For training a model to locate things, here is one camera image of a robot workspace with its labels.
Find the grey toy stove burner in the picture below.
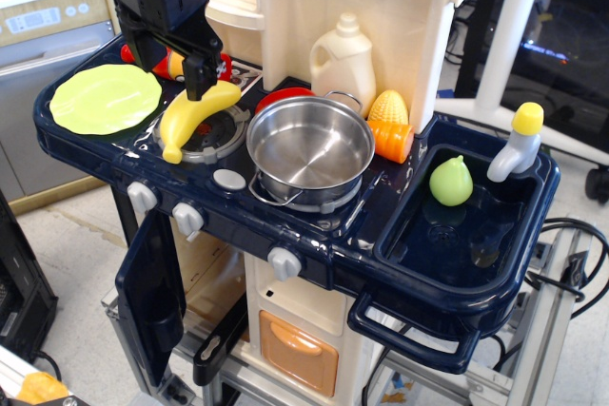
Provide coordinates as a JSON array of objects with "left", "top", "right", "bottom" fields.
[{"left": 181, "top": 106, "right": 251, "bottom": 164}]

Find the orange toy drawer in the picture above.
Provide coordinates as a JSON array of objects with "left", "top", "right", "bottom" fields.
[{"left": 259, "top": 311, "right": 339, "bottom": 397}]

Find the grey left stove knob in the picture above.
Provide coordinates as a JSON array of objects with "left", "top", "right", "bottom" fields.
[{"left": 128, "top": 182, "right": 158, "bottom": 214}]

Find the cream toy kitchen back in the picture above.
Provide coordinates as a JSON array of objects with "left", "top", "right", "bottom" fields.
[{"left": 206, "top": 0, "right": 462, "bottom": 132}]

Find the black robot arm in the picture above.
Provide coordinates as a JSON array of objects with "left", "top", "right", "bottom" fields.
[{"left": 113, "top": 0, "right": 223, "bottom": 101}]

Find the cream toy detergent jug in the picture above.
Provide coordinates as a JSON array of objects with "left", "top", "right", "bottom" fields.
[{"left": 309, "top": 12, "right": 377, "bottom": 118}]

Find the red toy lid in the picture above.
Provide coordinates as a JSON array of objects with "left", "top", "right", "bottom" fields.
[{"left": 254, "top": 87, "right": 315, "bottom": 114}]

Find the orange toy carrot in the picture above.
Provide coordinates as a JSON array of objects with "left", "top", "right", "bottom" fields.
[{"left": 367, "top": 120, "right": 414, "bottom": 164}]

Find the steel pot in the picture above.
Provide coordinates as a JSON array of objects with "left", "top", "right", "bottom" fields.
[{"left": 246, "top": 96, "right": 375, "bottom": 214}]

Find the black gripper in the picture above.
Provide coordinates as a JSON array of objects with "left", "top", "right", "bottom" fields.
[{"left": 114, "top": 0, "right": 223, "bottom": 101}]

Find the yellow toy corn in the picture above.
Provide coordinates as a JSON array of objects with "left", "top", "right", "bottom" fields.
[{"left": 367, "top": 89, "right": 409, "bottom": 125}]

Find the grey oval button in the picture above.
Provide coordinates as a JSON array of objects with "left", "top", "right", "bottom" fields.
[{"left": 212, "top": 168, "right": 246, "bottom": 192}]

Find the navy oven door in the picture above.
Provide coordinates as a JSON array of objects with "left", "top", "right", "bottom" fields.
[{"left": 115, "top": 211, "right": 187, "bottom": 387}]

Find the grey stove knob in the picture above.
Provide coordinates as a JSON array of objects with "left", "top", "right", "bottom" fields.
[
  {"left": 172, "top": 203, "right": 204, "bottom": 242},
  {"left": 128, "top": 182, "right": 158, "bottom": 214},
  {"left": 267, "top": 246, "right": 302, "bottom": 281}
]

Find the red ketchup toy bottle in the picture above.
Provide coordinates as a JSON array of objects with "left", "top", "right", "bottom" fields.
[{"left": 120, "top": 45, "right": 232, "bottom": 82}]

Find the yellow toy banana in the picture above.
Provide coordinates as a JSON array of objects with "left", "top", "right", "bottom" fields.
[{"left": 159, "top": 81, "right": 242, "bottom": 164}]

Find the green toy pear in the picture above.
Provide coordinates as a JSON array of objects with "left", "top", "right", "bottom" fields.
[{"left": 429, "top": 155, "right": 474, "bottom": 207}]

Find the grey toy faucet yellow cap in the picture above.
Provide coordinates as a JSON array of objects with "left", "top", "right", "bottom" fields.
[{"left": 487, "top": 102, "right": 544, "bottom": 183}]

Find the light green toy plate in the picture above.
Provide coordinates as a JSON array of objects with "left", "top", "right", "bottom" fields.
[{"left": 49, "top": 64, "right": 162, "bottom": 135}]

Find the grey middle stove knob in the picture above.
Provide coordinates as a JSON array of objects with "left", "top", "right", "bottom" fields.
[{"left": 172, "top": 203, "right": 204, "bottom": 242}]

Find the black computer case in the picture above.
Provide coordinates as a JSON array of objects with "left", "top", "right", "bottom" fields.
[{"left": 1, "top": 198, "right": 58, "bottom": 362}]

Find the navy toy kitchen counter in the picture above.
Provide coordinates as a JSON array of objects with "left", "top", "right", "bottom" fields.
[{"left": 33, "top": 38, "right": 560, "bottom": 374}]

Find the grey right stove knob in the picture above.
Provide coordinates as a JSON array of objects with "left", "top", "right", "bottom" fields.
[{"left": 267, "top": 246, "right": 302, "bottom": 281}]

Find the black cable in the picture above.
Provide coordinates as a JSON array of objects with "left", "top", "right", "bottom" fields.
[{"left": 522, "top": 217, "right": 609, "bottom": 319}]

